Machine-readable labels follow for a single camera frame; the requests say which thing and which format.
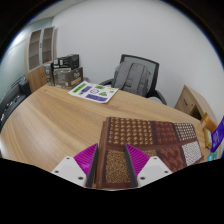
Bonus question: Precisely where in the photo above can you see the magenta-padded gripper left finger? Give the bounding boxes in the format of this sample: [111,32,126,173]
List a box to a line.
[50,143,100,188]

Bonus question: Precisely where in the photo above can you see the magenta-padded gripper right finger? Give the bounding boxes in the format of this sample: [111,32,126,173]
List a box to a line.
[124,143,173,188]

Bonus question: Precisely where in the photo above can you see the brown patterned towel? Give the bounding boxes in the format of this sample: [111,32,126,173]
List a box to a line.
[94,116,205,190]

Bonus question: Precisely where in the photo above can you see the small blue box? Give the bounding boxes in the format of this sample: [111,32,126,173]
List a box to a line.
[206,151,220,163]

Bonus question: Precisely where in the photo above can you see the small yellow box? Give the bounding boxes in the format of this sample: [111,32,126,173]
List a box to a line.
[203,128,215,150]

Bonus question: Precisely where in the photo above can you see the orange box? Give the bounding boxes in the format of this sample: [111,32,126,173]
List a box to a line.
[199,112,219,135]

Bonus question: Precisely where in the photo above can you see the purple flat package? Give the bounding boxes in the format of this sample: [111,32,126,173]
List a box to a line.
[210,115,224,154]

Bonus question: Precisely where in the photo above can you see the wooden side cabinet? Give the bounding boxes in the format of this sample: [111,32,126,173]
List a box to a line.
[174,84,214,131]

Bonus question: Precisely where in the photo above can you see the printed sticker sheet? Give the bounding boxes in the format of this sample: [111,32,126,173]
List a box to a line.
[68,80,119,104]

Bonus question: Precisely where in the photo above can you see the black sofa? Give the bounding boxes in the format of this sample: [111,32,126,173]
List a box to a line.
[0,75,33,133]

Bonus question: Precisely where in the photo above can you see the grey backpack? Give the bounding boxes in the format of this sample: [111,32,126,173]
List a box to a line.
[112,61,153,98]

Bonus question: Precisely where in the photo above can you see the black mesh office chair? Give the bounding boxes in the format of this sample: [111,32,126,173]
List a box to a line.
[99,53,168,106]

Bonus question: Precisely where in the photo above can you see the small dark cardboard box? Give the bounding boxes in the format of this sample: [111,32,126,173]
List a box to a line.
[43,63,55,86]

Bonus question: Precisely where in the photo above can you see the black cardboard box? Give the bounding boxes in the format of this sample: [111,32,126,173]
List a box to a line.
[52,54,80,71]

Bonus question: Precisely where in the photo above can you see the wooden shelf unit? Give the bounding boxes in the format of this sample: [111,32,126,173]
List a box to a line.
[24,25,56,94]

